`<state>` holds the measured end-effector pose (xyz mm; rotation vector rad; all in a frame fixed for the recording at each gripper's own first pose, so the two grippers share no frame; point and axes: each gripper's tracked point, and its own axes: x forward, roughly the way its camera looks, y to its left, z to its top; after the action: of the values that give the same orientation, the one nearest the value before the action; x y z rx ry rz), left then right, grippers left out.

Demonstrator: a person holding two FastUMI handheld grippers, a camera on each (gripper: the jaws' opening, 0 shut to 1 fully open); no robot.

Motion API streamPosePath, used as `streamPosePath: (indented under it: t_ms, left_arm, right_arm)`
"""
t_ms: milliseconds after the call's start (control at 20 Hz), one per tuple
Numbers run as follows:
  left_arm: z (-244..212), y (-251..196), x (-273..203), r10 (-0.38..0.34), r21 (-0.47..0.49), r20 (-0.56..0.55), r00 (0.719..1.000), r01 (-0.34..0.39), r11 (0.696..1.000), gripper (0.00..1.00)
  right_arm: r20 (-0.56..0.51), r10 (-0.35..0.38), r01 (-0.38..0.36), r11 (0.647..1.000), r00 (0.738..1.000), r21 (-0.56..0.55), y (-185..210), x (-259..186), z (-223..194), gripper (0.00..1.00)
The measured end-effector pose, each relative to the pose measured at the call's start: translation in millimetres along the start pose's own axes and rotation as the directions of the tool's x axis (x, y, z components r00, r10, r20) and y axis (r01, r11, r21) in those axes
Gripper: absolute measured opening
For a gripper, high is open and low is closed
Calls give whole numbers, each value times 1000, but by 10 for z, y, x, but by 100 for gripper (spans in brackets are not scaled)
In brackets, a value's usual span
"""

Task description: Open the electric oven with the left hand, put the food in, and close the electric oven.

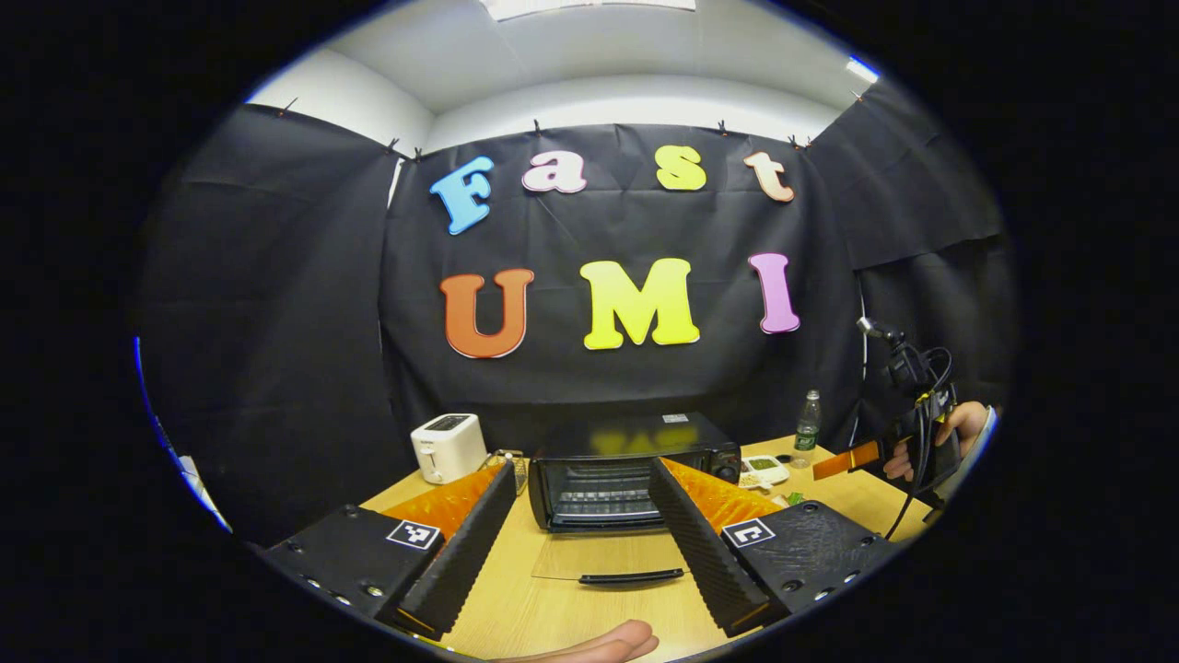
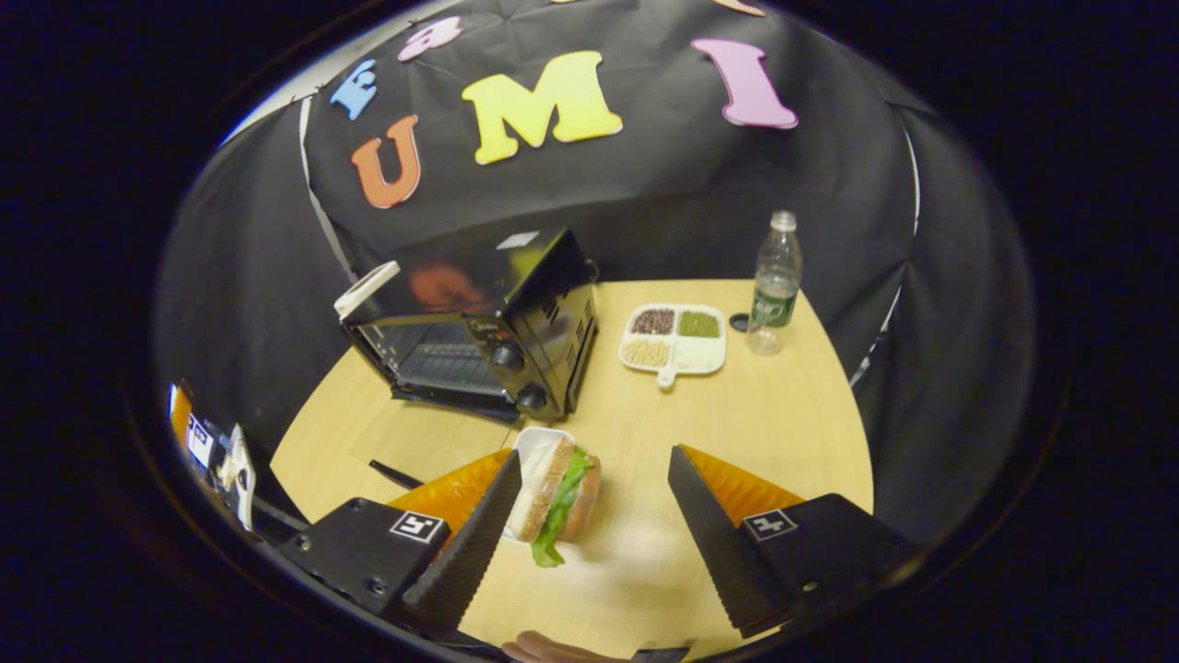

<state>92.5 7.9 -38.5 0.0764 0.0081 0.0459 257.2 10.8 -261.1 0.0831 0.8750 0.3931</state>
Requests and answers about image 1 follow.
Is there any black electric oven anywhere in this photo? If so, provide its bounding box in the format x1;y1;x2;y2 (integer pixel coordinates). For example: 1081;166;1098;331
527;412;742;587

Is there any clear plastic water bottle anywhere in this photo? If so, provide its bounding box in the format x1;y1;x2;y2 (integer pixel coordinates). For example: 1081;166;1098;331
792;389;823;469

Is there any white toaster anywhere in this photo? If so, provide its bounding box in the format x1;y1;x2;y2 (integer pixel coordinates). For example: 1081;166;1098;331
410;413;489;485

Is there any large ceiling light panel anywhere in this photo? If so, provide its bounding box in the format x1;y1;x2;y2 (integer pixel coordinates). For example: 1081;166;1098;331
479;0;698;21

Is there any black backdrop cloth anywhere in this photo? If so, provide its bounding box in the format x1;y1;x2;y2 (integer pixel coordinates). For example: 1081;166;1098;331
129;78;1019;544

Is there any white divided dish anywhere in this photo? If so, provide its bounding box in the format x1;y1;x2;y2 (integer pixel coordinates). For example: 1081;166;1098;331
740;454;791;489

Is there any black cable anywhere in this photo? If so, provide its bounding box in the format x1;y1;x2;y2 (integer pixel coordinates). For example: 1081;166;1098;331
882;345;959;544

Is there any small wire basket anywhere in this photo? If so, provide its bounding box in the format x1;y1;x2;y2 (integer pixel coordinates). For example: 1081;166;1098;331
486;448;529;494

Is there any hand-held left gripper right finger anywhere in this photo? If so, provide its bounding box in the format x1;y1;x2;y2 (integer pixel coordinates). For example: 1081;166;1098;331
648;458;899;638

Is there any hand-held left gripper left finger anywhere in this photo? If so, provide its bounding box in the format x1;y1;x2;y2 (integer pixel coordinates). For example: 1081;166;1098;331
263;460;519;641

